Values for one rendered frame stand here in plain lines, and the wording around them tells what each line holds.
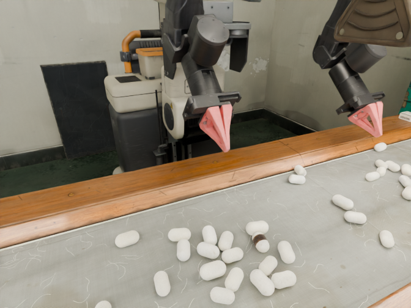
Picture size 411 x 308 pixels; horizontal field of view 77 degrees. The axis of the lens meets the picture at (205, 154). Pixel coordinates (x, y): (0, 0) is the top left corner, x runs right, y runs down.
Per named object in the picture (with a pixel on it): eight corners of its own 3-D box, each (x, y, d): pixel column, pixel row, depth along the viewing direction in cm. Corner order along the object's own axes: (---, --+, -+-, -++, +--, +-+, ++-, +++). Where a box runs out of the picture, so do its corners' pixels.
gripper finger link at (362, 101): (399, 128, 59) (378, 93, 62) (377, 133, 57) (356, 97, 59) (373, 140, 65) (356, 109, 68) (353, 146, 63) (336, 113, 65)
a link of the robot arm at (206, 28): (197, 38, 57) (161, 42, 54) (214, -11, 47) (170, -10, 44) (221, 82, 54) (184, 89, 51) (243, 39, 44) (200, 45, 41)
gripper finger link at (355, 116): (405, 126, 60) (385, 92, 63) (385, 131, 58) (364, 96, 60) (380, 139, 66) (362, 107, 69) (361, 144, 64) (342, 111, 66)
